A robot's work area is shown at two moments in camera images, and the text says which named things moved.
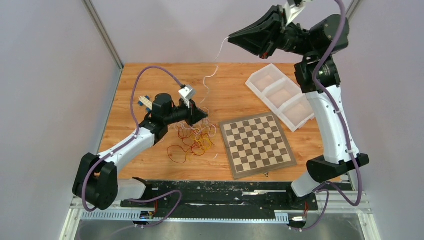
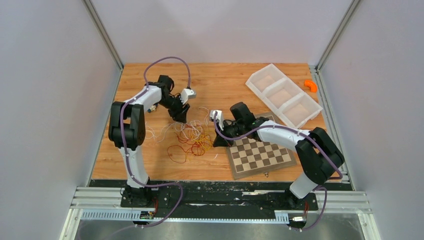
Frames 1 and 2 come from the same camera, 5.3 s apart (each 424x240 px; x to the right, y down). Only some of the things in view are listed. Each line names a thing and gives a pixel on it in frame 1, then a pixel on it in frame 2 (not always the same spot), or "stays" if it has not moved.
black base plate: x=256 y=196 stays
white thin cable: x=216 y=70 -> x=192 y=130
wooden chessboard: x=256 y=145 stays
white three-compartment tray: x=280 y=90 stays
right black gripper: x=264 y=35 -> x=220 y=141
